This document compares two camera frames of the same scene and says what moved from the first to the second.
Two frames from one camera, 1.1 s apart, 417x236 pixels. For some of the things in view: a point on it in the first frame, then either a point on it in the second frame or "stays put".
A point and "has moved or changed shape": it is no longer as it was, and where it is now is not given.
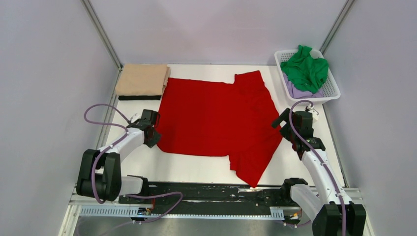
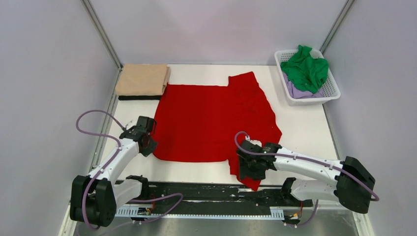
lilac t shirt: (297, 93) stays put
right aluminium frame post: (336, 26) stays put
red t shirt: (204, 118) has moved or changed shape
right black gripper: (283, 116) to (244, 171)
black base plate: (167, 194) stays put
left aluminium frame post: (104, 34) stays put
